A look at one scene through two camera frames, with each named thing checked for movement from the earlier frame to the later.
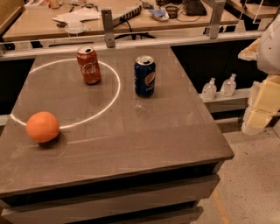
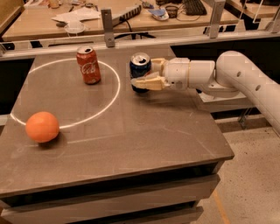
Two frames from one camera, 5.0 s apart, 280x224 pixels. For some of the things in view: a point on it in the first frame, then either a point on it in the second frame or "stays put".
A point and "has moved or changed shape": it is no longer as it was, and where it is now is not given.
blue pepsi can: (144, 76) has moved or changed shape
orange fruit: (43, 127) stays put
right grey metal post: (216, 17) stays put
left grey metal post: (108, 24) stays put
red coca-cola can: (88, 64) stays put
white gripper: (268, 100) → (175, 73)
